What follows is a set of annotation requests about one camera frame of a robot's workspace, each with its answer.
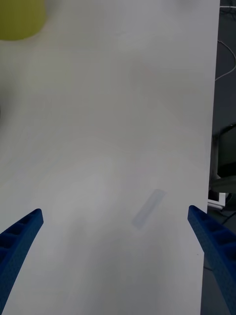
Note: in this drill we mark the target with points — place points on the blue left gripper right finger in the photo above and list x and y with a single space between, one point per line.
218 248

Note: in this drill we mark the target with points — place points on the yellow-green plastic waste bin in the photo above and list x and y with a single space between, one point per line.
17 19

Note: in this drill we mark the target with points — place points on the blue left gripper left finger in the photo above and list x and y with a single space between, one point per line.
17 246

